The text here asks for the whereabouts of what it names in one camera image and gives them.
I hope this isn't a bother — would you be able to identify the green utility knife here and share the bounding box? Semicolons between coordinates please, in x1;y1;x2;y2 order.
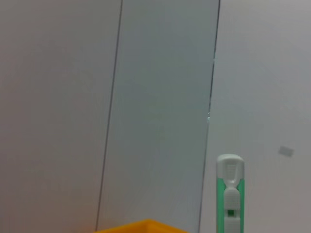
216;154;245;233

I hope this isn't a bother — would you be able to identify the yellow plastic bin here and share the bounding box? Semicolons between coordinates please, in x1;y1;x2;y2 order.
93;218;192;233

